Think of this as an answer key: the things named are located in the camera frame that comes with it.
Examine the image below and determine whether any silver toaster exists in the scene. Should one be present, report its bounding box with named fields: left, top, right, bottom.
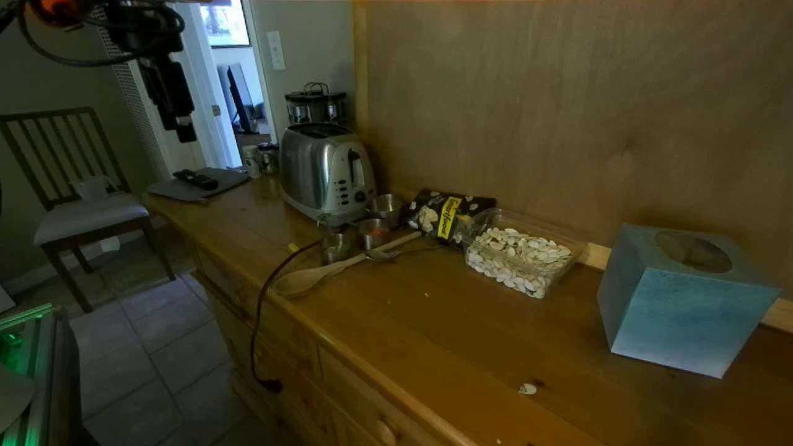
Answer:
left=278, top=123, right=377, bottom=226

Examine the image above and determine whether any wooden chair grey cushion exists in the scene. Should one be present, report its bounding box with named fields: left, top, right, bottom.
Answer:
left=0, top=106, right=173, bottom=313

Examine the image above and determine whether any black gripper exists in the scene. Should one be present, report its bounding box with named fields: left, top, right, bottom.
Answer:
left=107, top=2, right=195, bottom=142

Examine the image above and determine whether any large plywood board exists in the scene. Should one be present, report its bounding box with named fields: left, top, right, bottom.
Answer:
left=352, top=0, right=793, bottom=334

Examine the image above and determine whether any clear tray of white pieces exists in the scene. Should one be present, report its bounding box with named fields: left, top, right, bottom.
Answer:
left=465, top=224, right=580, bottom=301

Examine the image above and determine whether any black remote control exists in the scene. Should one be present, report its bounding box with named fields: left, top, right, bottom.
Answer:
left=173, top=169, right=218, bottom=190

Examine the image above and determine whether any black toaster power cord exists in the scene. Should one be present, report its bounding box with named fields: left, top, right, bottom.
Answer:
left=247, top=237, right=326, bottom=396

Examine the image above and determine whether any wooden spoon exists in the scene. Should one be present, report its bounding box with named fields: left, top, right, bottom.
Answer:
left=275, top=231, right=420, bottom=297

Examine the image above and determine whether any blue tissue box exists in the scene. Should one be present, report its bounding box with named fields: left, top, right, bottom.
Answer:
left=598, top=226, right=781, bottom=380

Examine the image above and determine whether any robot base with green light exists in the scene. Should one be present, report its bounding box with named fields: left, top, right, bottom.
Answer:
left=0, top=304, right=81, bottom=446

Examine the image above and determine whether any metal cup with copper inside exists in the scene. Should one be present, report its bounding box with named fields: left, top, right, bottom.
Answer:
left=360, top=218, right=392, bottom=250

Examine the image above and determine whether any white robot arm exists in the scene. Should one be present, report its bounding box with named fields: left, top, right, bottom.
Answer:
left=2, top=0, right=195, bottom=144

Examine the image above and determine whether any wooden dresser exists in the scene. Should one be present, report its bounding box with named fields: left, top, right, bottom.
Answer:
left=150, top=180, right=793, bottom=446

